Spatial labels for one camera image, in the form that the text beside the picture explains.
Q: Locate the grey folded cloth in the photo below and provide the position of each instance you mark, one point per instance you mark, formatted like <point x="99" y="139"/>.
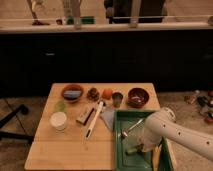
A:
<point x="108" y="117"/>

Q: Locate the yellow wooden utensil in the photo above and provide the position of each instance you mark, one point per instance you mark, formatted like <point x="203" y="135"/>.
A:
<point x="156" y="159"/>

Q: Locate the green round lid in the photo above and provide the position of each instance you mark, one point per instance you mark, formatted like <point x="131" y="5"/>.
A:
<point x="60" y="106"/>

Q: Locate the orange fruit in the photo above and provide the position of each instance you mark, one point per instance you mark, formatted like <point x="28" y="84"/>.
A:
<point x="107" y="93"/>

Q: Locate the dark red bowl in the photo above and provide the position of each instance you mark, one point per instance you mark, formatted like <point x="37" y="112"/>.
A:
<point x="137" y="97"/>

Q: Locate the brown wooden block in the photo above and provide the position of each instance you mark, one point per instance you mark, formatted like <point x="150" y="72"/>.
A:
<point x="85" y="115"/>

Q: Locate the green pepper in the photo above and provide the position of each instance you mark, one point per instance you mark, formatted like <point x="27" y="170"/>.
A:
<point x="133" y="150"/>

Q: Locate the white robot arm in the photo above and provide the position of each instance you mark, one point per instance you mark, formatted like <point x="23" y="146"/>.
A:
<point x="161" y="124"/>

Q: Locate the metal spoon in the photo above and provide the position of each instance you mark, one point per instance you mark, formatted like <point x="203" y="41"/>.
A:
<point x="125" y="133"/>

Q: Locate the brown pine cone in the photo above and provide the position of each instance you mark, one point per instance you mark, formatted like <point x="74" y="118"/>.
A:
<point x="93" y="94"/>

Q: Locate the black chair base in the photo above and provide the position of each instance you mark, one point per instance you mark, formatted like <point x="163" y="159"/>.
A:
<point x="11" y="126"/>

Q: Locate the orange bowl with blue sponge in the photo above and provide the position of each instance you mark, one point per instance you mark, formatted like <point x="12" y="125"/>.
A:
<point x="72" y="92"/>

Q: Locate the clutter on floor right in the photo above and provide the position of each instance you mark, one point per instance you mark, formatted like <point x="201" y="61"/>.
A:
<point x="205" y="105"/>

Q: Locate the small metal cup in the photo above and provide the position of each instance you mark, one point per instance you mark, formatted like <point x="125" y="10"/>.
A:
<point x="117" y="99"/>

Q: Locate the green plastic tray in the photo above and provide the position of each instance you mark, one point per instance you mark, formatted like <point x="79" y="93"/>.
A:
<point x="139" y="161"/>

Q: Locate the white cylindrical cup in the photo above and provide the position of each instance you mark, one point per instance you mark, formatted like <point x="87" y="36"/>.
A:
<point x="58" y="120"/>

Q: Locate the white handled knife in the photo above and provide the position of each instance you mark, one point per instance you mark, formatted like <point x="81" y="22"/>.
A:
<point x="92" y="124"/>

